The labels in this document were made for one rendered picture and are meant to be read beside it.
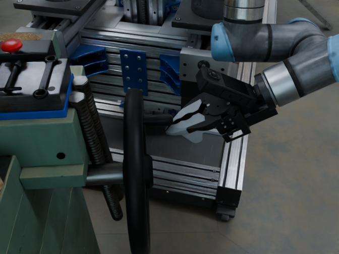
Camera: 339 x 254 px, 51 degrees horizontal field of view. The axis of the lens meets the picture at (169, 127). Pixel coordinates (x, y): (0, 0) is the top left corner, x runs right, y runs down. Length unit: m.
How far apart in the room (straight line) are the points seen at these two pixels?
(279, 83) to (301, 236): 1.00
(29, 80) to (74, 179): 0.16
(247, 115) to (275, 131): 1.23
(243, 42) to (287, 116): 1.35
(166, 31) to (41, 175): 0.73
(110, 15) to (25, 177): 0.82
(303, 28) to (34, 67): 0.49
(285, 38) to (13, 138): 0.50
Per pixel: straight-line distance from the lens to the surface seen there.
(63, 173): 0.56
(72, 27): 1.17
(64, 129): 0.51
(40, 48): 0.57
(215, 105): 0.66
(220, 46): 0.69
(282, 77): 0.64
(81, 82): 0.55
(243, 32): 0.69
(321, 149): 1.90
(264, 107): 0.69
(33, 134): 0.53
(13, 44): 0.56
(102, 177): 0.61
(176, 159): 1.43
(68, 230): 0.87
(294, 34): 0.73
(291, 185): 1.70
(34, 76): 0.53
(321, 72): 0.65
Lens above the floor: 1.29
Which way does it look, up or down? 44 degrees down
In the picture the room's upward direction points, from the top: straight up
